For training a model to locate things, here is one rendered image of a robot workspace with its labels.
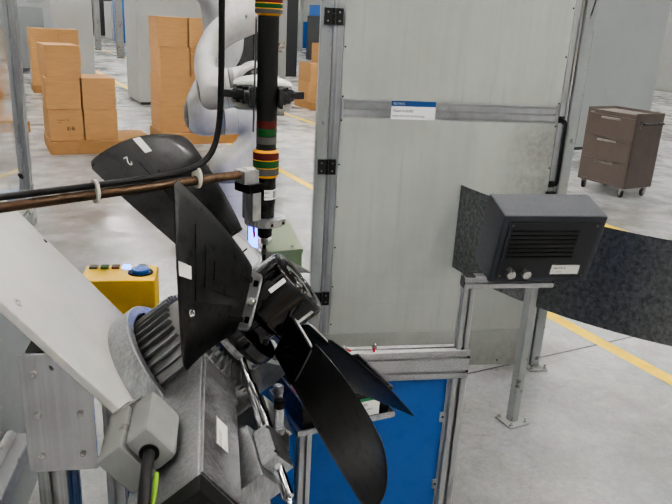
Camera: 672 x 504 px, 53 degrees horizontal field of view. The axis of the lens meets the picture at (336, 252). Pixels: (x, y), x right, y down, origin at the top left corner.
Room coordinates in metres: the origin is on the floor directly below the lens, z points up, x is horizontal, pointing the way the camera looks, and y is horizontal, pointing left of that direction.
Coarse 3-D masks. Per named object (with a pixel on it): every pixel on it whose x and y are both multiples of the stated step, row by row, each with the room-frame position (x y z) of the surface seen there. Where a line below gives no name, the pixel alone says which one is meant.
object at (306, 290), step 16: (272, 256) 1.04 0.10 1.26; (272, 272) 1.00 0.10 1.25; (288, 272) 1.00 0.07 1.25; (288, 288) 0.98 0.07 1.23; (304, 288) 1.05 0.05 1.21; (272, 304) 0.97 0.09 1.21; (288, 304) 0.97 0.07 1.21; (304, 304) 0.98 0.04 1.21; (320, 304) 1.04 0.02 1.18; (256, 320) 0.98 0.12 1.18; (272, 320) 0.97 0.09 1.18; (288, 320) 0.98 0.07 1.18; (304, 320) 1.00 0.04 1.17; (240, 336) 0.95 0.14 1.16; (256, 336) 0.98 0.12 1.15; (272, 336) 1.01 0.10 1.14; (256, 352) 0.96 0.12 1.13; (272, 352) 1.01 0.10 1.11
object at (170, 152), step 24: (120, 144) 1.08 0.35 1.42; (168, 144) 1.16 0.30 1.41; (192, 144) 1.21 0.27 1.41; (96, 168) 1.02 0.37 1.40; (120, 168) 1.05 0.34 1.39; (144, 168) 1.08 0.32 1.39; (168, 168) 1.10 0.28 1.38; (168, 192) 1.07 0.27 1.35; (192, 192) 1.09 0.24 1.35; (216, 192) 1.12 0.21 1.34; (144, 216) 1.02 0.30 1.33; (168, 216) 1.04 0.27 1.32; (216, 216) 1.08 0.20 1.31
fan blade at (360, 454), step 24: (312, 360) 0.92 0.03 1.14; (312, 384) 0.92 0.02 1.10; (336, 384) 0.86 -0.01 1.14; (312, 408) 0.92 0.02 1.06; (336, 408) 0.86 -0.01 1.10; (360, 408) 0.79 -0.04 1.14; (336, 432) 0.87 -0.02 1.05; (360, 432) 0.81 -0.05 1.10; (336, 456) 0.87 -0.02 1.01; (360, 456) 0.82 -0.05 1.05; (384, 456) 0.73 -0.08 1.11; (360, 480) 0.83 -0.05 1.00; (384, 480) 0.76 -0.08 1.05
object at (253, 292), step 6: (252, 276) 0.95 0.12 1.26; (258, 276) 0.97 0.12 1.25; (252, 282) 0.95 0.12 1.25; (252, 288) 0.95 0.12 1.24; (258, 288) 0.98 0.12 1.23; (252, 294) 0.96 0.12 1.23; (258, 294) 0.98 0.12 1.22; (246, 300) 0.93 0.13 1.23; (246, 306) 0.94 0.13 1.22; (252, 306) 0.96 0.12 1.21; (246, 312) 0.94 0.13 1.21; (252, 312) 0.96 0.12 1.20; (252, 318) 0.96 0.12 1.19; (240, 324) 0.92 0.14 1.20; (246, 324) 0.94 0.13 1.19; (246, 330) 0.94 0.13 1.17
